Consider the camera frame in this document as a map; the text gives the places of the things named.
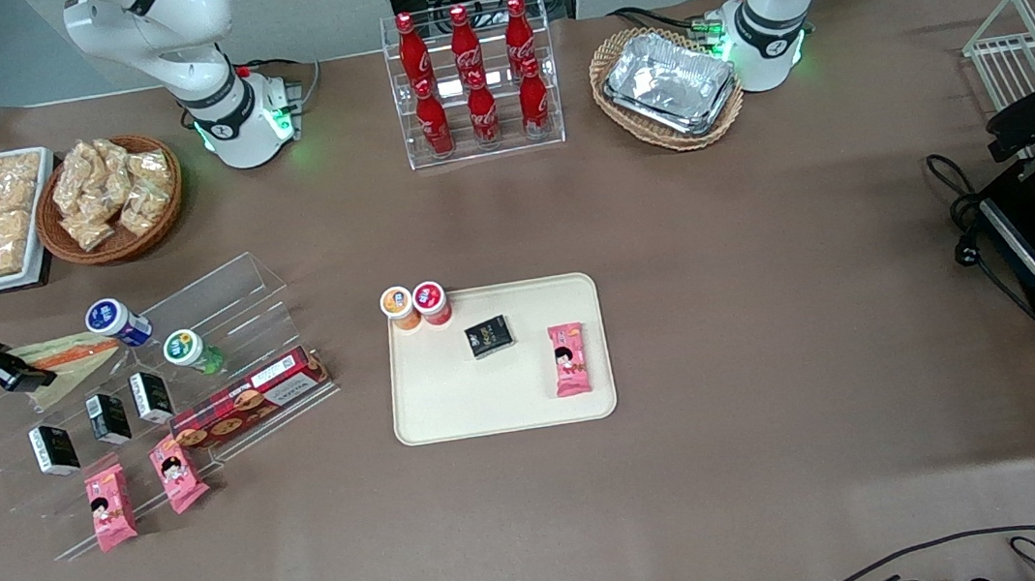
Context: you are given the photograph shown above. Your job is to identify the grey arm base cable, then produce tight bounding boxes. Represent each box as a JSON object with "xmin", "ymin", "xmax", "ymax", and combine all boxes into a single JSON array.
[{"xmin": 233, "ymin": 52, "xmax": 327, "ymax": 118}]

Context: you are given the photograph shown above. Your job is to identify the round brown wicker basket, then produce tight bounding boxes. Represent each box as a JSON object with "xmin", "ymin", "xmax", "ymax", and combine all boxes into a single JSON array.
[{"xmin": 31, "ymin": 129, "xmax": 192, "ymax": 272}]

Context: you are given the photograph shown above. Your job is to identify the black power cable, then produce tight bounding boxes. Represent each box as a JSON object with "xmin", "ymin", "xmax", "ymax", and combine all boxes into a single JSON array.
[{"xmin": 925, "ymin": 143, "xmax": 1035, "ymax": 330}]

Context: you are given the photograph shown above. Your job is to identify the green lid bottle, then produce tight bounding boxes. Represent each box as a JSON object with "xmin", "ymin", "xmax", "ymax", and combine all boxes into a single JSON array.
[{"xmin": 161, "ymin": 325, "xmax": 228, "ymax": 381}]

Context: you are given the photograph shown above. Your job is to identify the blue lid bottle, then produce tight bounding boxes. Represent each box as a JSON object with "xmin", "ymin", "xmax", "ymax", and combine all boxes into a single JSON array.
[{"xmin": 83, "ymin": 293, "xmax": 156, "ymax": 352}]

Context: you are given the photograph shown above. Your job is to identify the black arm base cable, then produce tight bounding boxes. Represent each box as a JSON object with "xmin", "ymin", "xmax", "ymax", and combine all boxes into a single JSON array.
[{"xmin": 607, "ymin": 0, "xmax": 725, "ymax": 51}]

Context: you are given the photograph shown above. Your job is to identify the small black carton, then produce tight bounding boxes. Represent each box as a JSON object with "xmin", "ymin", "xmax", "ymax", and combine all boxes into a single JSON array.
[
  {"xmin": 129, "ymin": 368, "xmax": 176, "ymax": 427},
  {"xmin": 84, "ymin": 389, "xmax": 134, "ymax": 448},
  {"xmin": 464, "ymin": 314, "xmax": 518, "ymax": 361},
  {"xmin": 28, "ymin": 422, "xmax": 82, "ymax": 480}
]

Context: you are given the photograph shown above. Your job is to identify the pink cartoon snack packet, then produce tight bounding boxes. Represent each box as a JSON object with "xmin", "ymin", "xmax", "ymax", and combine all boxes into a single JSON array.
[
  {"xmin": 547, "ymin": 321, "xmax": 594, "ymax": 399},
  {"xmin": 147, "ymin": 432, "xmax": 213, "ymax": 518},
  {"xmin": 82, "ymin": 461, "xmax": 141, "ymax": 555}
]

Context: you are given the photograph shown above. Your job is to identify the clear crispy snack bag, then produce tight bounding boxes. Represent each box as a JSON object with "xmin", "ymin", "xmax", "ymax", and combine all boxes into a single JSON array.
[
  {"xmin": 61, "ymin": 208, "xmax": 120, "ymax": 256},
  {"xmin": 127, "ymin": 147, "xmax": 175, "ymax": 195},
  {"xmin": 114, "ymin": 179, "xmax": 176, "ymax": 239},
  {"xmin": 91, "ymin": 135, "xmax": 137, "ymax": 185},
  {"xmin": 48, "ymin": 141, "xmax": 108, "ymax": 223}
]

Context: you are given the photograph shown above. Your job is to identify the beige plastic serving tray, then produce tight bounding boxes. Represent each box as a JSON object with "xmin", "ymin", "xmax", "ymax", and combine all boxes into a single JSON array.
[{"xmin": 379, "ymin": 269, "xmax": 621, "ymax": 448}]

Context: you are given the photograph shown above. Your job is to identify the red lid cup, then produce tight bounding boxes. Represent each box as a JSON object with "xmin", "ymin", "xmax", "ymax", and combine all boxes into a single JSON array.
[{"xmin": 410, "ymin": 278, "xmax": 455, "ymax": 330}]

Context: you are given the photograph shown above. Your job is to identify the stacked aluminium foil trays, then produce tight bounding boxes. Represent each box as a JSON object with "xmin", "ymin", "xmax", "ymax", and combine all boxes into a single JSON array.
[{"xmin": 598, "ymin": 22, "xmax": 744, "ymax": 146}]

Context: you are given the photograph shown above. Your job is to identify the oval light wicker basket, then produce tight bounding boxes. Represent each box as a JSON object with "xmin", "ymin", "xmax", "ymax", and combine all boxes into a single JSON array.
[{"xmin": 585, "ymin": 17, "xmax": 751, "ymax": 162}]

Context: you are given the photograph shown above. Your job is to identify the red cola bottle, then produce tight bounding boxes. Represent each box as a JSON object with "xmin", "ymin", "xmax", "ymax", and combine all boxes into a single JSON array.
[
  {"xmin": 515, "ymin": 57, "xmax": 554, "ymax": 139},
  {"xmin": 394, "ymin": 11, "xmax": 437, "ymax": 90},
  {"xmin": 412, "ymin": 77, "xmax": 456, "ymax": 159},
  {"xmin": 464, "ymin": 70, "xmax": 503, "ymax": 148},
  {"xmin": 446, "ymin": 4, "xmax": 488, "ymax": 84},
  {"xmin": 500, "ymin": 0, "xmax": 540, "ymax": 73}
]

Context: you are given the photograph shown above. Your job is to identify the white rectangular dish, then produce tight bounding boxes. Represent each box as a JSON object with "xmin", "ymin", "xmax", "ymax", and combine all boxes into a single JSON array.
[{"xmin": 0, "ymin": 145, "xmax": 70, "ymax": 292}]

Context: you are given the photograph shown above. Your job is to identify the clear acrylic bottle rack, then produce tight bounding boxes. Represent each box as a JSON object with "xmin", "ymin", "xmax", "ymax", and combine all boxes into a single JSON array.
[{"xmin": 379, "ymin": 0, "xmax": 569, "ymax": 172}]

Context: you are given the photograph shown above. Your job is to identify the red cookie box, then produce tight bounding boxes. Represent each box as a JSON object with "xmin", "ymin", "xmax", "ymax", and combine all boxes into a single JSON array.
[{"xmin": 162, "ymin": 343, "xmax": 339, "ymax": 454}]

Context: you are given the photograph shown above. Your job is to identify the orange lid cup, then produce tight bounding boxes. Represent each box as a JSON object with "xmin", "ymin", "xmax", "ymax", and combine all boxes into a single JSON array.
[{"xmin": 379, "ymin": 284, "xmax": 423, "ymax": 335}]

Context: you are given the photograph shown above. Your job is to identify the clear acrylic tiered stand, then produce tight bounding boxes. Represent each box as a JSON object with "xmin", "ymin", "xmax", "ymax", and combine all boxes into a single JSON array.
[{"xmin": 0, "ymin": 243, "xmax": 357, "ymax": 569}]

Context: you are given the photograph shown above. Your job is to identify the golden cracker pack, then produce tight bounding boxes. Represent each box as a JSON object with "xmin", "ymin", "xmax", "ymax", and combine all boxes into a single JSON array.
[
  {"xmin": 0, "ymin": 209, "xmax": 39, "ymax": 278},
  {"xmin": 0, "ymin": 152, "xmax": 47, "ymax": 216}
]

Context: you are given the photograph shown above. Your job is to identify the triangle sandwich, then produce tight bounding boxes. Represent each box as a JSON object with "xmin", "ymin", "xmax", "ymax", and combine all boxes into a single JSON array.
[{"xmin": 2, "ymin": 328, "xmax": 128, "ymax": 413}]

